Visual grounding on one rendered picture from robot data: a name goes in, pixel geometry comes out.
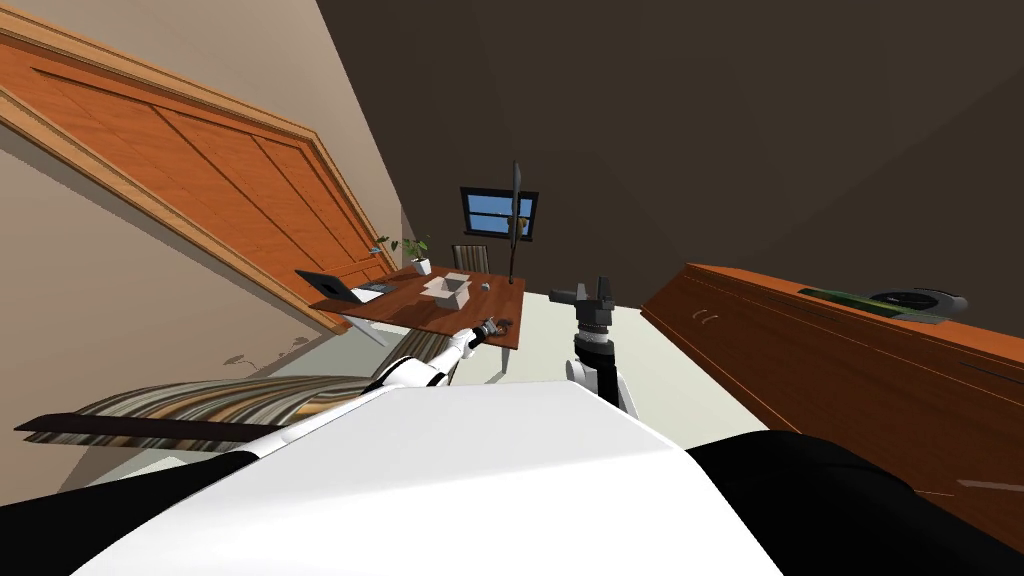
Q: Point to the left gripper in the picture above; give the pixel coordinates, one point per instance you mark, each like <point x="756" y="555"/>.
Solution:
<point x="490" y="326"/>

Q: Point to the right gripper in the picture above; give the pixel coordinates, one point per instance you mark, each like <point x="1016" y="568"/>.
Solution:
<point x="594" y="310"/>

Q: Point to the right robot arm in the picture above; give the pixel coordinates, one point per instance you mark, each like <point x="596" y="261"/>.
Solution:
<point x="606" y="372"/>

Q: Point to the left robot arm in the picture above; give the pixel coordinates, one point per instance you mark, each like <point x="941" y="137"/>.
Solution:
<point x="416" y="370"/>

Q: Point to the brown wooden desk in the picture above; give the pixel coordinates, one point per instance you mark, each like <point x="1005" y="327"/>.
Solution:
<point x="488" y="308"/>

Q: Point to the striped chair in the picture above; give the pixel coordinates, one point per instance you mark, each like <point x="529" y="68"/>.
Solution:
<point x="470" y="258"/>

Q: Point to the black floor lamp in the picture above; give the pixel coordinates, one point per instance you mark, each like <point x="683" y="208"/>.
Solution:
<point x="515" y="224"/>

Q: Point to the black framed window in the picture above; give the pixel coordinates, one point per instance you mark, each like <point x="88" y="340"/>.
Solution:
<point x="488" y="214"/>

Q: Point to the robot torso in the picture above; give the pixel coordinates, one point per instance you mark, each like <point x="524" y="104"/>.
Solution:
<point x="448" y="480"/>

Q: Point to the brown wooden sideboard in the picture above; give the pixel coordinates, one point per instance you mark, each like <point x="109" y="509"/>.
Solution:
<point x="800" y="360"/>

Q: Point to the striped bed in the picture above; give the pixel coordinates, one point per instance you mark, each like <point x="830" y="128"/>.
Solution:
<point x="208" y="400"/>

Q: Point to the orange wooden door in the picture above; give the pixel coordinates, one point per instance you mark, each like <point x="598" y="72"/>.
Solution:
<point x="200" y="168"/>

